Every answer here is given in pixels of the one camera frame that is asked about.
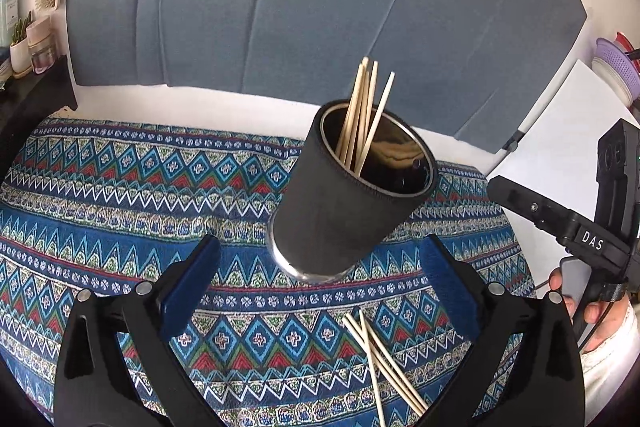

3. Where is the bundle of wooden chopsticks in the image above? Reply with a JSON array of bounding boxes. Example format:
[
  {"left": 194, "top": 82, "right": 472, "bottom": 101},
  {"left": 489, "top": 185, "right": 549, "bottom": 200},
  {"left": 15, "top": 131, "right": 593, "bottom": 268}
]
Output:
[{"left": 334, "top": 57, "right": 396, "bottom": 175}]

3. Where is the purple colander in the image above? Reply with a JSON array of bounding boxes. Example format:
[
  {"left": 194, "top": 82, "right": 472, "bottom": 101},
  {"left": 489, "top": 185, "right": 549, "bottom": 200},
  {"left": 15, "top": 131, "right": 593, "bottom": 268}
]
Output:
[{"left": 592, "top": 38, "right": 640, "bottom": 104}]

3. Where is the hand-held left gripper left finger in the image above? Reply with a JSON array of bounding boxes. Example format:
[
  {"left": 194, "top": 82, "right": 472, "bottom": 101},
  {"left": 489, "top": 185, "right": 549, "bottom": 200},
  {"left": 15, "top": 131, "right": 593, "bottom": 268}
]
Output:
[{"left": 52, "top": 234, "right": 223, "bottom": 427}]

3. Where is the white bottle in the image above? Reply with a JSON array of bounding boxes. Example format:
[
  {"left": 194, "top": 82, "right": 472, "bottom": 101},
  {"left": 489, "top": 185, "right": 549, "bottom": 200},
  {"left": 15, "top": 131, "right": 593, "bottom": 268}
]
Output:
[{"left": 0, "top": 0, "right": 21, "bottom": 48}]

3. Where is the blue patterned tablecloth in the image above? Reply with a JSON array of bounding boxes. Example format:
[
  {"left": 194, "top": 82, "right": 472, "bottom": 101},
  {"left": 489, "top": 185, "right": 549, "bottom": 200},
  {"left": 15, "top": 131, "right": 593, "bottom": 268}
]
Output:
[{"left": 0, "top": 117, "right": 538, "bottom": 427}]

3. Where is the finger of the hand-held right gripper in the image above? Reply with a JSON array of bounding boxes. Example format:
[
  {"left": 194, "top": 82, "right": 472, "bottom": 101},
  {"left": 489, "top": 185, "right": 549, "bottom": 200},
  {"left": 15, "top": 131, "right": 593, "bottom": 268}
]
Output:
[{"left": 487, "top": 175, "right": 632, "bottom": 260}]

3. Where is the pile of wooden chopsticks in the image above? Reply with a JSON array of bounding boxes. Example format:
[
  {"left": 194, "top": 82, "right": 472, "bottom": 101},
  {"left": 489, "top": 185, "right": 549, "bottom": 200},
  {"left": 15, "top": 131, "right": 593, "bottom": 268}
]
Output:
[{"left": 342, "top": 309, "right": 430, "bottom": 427}]

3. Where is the person's right hand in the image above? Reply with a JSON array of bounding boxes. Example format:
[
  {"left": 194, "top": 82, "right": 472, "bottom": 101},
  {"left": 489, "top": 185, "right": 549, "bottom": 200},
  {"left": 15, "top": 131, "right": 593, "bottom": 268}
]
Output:
[{"left": 549, "top": 268, "right": 632, "bottom": 352}]

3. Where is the black cylindrical cup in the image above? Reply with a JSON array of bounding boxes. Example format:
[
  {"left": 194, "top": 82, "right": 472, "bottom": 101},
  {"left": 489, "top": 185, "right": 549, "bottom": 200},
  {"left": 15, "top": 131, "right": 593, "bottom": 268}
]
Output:
[{"left": 268, "top": 99, "right": 439, "bottom": 284}]

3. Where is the pink candle jar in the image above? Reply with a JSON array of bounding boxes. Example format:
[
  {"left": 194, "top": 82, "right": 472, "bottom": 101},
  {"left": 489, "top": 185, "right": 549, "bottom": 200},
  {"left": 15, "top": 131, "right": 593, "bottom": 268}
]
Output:
[{"left": 26, "top": 16, "right": 57, "bottom": 74}]

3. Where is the white board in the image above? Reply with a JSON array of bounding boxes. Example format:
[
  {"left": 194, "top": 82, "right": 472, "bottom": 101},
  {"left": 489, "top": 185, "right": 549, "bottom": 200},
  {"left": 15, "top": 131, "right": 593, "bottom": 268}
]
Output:
[{"left": 487, "top": 59, "right": 640, "bottom": 228}]

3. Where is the person's right forearm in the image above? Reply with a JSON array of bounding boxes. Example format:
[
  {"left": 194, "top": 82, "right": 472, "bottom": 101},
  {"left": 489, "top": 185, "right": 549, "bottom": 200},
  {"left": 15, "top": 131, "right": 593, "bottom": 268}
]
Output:
[{"left": 582, "top": 307, "right": 640, "bottom": 427}]

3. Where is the red plastic bowl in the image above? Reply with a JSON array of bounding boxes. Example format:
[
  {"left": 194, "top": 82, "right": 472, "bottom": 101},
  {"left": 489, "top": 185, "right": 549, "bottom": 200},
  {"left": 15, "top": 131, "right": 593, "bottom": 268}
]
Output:
[{"left": 614, "top": 31, "right": 640, "bottom": 58}]

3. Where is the potted succulent plant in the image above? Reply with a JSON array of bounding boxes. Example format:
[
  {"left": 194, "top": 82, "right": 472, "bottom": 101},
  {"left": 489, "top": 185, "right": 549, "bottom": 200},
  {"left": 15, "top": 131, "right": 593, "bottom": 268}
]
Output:
[{"left": 10, "top": 12, "right": 35, "bottom": 75}]

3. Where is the grey-blue backdrop cloth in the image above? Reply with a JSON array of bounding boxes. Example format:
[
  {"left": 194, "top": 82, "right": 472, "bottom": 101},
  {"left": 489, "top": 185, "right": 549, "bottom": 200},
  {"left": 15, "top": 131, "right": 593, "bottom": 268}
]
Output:
[{"left": 65, "top": 0, "right": 588, "bottom": 155}]

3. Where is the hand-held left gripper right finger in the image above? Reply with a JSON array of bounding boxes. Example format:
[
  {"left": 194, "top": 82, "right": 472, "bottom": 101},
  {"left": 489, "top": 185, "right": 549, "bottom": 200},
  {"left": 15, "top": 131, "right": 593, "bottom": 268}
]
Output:
[{"left": 419, "top": 234, "right": 586, "bottom": 427}]

